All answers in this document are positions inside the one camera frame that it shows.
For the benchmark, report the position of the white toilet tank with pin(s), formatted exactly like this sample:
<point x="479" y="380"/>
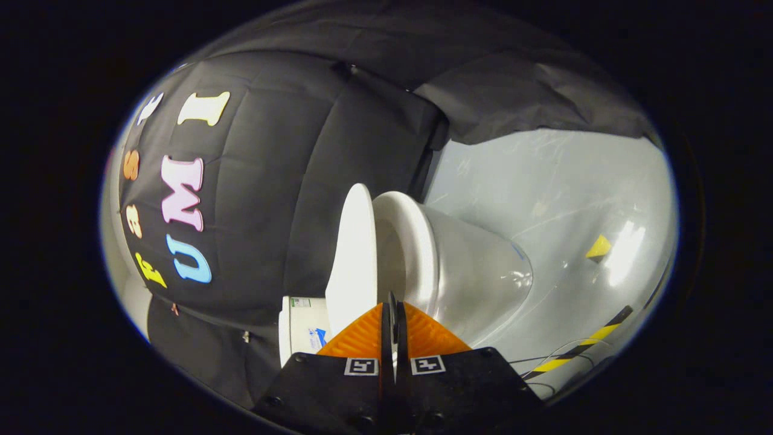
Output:
<point x="299" y="332"/>

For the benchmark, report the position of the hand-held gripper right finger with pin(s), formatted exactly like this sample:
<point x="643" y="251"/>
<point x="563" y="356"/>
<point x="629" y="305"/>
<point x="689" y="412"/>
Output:
<point x="402" y="362"/>

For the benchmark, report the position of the black backdrop cloth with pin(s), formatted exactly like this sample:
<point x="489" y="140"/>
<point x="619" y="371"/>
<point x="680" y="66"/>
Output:
<point x="290" y="181"/>

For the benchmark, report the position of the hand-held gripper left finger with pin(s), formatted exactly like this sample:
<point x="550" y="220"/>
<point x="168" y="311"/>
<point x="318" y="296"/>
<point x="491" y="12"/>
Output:
<point x="386" y="362"/>

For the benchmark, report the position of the black yellow striped tape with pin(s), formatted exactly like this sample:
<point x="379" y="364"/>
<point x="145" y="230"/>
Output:
<point x="580" y="348"/>

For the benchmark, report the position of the small yellow tape piece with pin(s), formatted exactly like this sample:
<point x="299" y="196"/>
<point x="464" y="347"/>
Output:
<point x="599" y="246"/>

